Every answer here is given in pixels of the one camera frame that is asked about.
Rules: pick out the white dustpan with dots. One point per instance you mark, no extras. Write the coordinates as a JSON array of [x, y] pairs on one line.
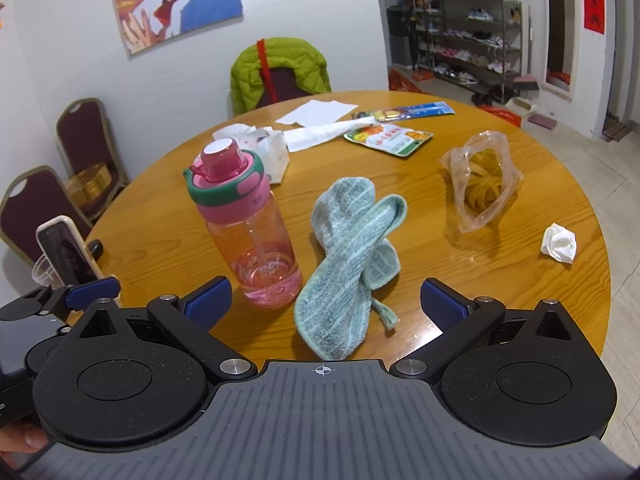
[[521, 104]]

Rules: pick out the teal striped cloth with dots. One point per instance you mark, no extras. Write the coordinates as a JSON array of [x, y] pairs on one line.
[[345, 260]]

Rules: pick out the pink water bottle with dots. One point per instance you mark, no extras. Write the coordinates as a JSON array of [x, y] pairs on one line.
[[250, 240]]

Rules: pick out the gold round tin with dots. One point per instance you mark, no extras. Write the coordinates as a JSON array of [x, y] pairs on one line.
[[90, 185]]

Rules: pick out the clear plastic bag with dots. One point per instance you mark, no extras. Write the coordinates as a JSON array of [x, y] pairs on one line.
[[480, 185]]

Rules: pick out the bundle of yellow rubber bands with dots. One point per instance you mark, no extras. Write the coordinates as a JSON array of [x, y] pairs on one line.
[[482, 180]]

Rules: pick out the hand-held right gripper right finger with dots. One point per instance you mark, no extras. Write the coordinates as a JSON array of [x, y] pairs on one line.
[[442, 304]]

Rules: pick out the green orange snack packet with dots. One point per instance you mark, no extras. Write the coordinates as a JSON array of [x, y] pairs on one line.
[[387, 139]]

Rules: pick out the phone in white case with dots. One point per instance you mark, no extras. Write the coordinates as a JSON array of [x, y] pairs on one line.
[[65, 250]]

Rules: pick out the crumpled white tissue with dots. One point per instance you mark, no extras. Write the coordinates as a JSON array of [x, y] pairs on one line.
[[559, 242]]

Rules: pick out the maroon chair with jacket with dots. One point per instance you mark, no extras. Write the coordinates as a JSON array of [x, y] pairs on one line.
[[290, 84]]

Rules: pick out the metal shoe rack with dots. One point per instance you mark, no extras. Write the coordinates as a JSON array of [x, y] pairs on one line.
[[475, 45]]

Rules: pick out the wall poster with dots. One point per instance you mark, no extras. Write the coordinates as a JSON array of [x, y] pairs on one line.
[[170, 0]]

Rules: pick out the clear plastic cup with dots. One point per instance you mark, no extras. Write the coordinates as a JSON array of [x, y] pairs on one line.
[[42, 272]]

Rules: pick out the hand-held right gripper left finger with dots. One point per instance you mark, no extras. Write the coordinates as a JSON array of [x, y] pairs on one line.
[[210, 304]]

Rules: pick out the dark floor mat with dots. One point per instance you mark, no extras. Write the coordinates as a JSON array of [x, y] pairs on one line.
[[617, 130]]

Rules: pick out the small black object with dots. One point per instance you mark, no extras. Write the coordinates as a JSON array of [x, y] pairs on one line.
[[95, 250]]

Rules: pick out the blue long packet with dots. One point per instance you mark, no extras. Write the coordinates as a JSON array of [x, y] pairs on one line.
[[425, 109]]

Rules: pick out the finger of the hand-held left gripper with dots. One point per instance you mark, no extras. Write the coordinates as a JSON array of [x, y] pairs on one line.
[[92, 292]]

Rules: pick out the white tissue pack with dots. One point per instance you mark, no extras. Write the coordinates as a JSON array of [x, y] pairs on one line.
[[272, 155]]

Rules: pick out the person's left hand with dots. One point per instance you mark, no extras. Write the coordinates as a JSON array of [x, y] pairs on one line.
[[20, 442]]

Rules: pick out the red plastic bag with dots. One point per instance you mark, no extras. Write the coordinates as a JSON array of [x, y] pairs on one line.
[[404, 81]]

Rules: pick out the folded white paper towel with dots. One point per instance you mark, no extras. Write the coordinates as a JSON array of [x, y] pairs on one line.
[[325, 135]]

